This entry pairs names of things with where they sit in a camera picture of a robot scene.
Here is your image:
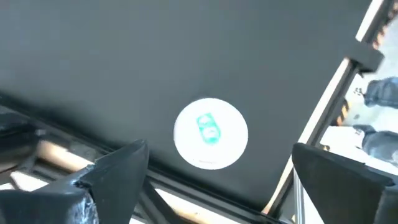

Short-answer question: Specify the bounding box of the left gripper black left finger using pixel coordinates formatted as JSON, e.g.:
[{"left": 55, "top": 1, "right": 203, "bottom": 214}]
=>
[{"left": 0, "top": 139, "right": 150, "bottom": 224}]

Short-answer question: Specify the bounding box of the Red Bull can green tab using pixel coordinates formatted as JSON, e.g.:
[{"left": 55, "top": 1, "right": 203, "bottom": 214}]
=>
[{"left": 173, "top": 97, "right": 249, "bottom": 171}]

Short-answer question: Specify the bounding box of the person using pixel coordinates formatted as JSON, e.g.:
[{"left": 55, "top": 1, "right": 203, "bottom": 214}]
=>
[{"left": 353, "top": 76, "right": 398, "bottom": 167}]

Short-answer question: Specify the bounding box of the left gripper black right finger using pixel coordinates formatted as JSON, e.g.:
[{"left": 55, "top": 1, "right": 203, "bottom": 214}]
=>
[{"left": 291, "top": 142, "right": 398, "bottom": 224}]

